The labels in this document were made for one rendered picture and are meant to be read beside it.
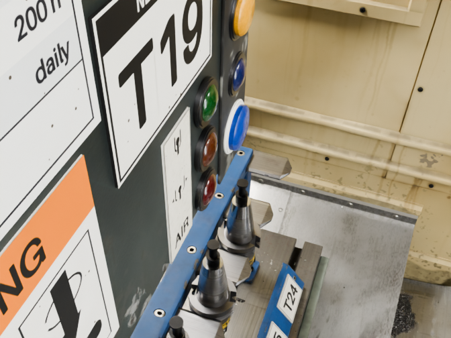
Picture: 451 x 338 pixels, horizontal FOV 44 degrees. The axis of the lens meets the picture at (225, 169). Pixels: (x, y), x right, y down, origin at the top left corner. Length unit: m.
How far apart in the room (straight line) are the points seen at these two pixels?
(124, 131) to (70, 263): 0.05
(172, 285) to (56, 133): 0.60
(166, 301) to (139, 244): 0.49
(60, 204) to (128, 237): 0.07
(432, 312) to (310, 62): 0.71
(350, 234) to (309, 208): 0.12
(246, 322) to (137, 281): 0.84
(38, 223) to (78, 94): 0.04
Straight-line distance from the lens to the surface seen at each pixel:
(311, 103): 1.22
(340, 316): 1.32
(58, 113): 0.16
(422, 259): 1.49
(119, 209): 0.22
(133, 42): 0.19
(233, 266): 0.78
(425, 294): 1.53
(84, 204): 0.19
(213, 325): 0.73
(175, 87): 0.24
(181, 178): 0.28
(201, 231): 0.80
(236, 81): 0.32
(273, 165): 0.92
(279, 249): 1.21
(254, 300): 1.13
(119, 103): 0.19
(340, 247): 1.35
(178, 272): 0.76
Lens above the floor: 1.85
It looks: 44 degrees down
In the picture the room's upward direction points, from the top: 2 degrees clockwise
